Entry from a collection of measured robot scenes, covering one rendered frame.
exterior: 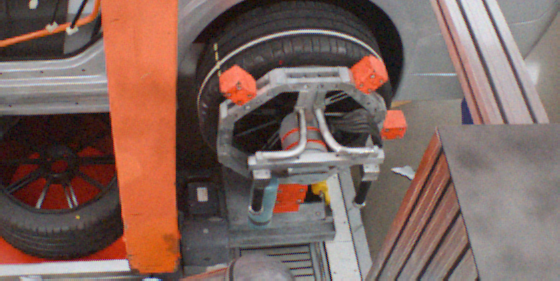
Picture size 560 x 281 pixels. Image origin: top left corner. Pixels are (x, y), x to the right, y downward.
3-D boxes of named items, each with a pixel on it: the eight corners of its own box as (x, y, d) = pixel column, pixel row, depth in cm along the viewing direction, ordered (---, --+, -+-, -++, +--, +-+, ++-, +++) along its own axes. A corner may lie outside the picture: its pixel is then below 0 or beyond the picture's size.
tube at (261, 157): (304, 111, 224) (309, 89, 216) (314, 161, 213) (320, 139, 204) (248, 113, 221) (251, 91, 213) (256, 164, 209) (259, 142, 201)
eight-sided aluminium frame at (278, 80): (360, 165, 264) (394, 64, 222) (364, 180, 260) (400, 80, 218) (214, 173, 254) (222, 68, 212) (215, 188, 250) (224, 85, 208)
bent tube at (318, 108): (364, 109, 228) (371, 87, 220) (377, 157, 216) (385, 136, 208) (310, 111, 225) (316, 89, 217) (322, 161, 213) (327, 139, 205)
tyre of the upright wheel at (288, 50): (313, 139, 290) (413, 33, 249) (324, 188, 276) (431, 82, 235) (164, 101, 258) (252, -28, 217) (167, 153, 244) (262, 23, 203)
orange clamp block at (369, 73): (363, 77, 227) (383, 61, 222) (368, 96, 222) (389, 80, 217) (348, 69, 223) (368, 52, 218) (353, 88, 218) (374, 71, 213)
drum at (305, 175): (316, 134, 245) (322, 107, 234) (327, 185, 232) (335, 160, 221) (275, 136, 242) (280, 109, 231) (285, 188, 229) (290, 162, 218)
